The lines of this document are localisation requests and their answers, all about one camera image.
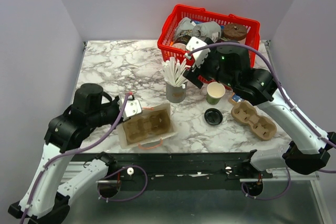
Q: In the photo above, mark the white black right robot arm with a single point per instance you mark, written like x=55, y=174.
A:
x=250, y=75

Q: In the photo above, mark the brown lidded white tub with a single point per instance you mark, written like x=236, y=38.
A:
x=234, y=31

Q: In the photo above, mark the grey straw holder cup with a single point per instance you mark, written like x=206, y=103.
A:
x=175, y=94

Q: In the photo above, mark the grey wrapped bundle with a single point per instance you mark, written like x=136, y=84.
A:
x=211, y=30

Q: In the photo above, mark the cream printed paper bag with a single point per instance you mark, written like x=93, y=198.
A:
x=156, y=140

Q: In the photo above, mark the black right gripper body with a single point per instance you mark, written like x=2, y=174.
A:
x=210, y=68

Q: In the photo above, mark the black mounting base rail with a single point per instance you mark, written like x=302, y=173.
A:
x=183, y=171

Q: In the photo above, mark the dark printed paper cup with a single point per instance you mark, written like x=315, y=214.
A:
x=182, y=40

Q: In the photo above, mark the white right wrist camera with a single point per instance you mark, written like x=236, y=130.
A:
x=194, y=52

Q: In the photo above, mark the brown cardboard cup carrier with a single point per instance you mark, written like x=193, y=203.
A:
x=262, y=127

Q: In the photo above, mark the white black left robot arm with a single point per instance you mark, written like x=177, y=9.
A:
x=92, y=107

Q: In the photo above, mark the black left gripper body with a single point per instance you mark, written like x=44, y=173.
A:
x=109, y=114

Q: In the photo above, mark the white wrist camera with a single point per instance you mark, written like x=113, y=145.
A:
x=194, y=52
x=132, y=108

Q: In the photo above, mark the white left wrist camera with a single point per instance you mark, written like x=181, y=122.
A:
x=132, y=108

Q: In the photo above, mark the white wrapped straws bundle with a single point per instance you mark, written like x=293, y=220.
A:
x=173, y=70

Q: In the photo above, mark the blue yellow card packet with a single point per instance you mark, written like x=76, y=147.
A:
x=234, y=99

